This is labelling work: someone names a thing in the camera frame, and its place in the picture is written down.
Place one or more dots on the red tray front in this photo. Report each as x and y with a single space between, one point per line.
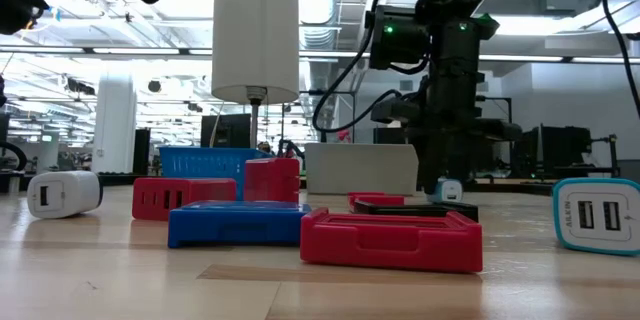
390 247

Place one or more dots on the black metal stand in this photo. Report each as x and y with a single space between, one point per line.
612 155

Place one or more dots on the black table frame rail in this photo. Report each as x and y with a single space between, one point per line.
515 187

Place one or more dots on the silver lamp pole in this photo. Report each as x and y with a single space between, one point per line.
254 125

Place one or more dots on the red background object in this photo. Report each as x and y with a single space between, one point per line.
344 135

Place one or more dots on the black tall box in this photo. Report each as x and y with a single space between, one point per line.
141 150

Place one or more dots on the white round column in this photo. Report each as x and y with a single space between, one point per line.
114 125

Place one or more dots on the person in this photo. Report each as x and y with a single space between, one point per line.
265 148

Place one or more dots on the black digital clock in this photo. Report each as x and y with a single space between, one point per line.
460 209

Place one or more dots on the white wall charger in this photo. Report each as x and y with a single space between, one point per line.
65 194

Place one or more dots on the black rectangular frame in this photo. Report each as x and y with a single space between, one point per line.
502 98

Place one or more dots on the white plastic bin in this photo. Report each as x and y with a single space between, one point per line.
360 167

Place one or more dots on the white cylindrical lamp shade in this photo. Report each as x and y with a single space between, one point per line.
255 30

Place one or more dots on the black monitors on desk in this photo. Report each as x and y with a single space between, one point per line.
555 150

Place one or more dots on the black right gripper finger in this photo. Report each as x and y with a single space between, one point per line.
430 175
461 170

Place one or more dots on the black background monitor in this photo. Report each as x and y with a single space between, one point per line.
230 131

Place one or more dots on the teal white small charger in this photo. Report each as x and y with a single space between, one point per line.
449 192

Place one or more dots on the small red tray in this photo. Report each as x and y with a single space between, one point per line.
375 197

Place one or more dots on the blue slotted plastic basket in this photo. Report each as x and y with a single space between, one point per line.
200 162

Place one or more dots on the silver ventilation duct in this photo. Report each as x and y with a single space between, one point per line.
317 0

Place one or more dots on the teal white dual-port charger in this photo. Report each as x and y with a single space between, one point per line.
597 215

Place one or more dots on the red wall charger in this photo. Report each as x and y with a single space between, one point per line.
200 192
272 180

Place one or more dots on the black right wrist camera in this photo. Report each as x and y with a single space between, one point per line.
395 110

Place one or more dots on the blue tray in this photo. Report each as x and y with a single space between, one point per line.
235 225

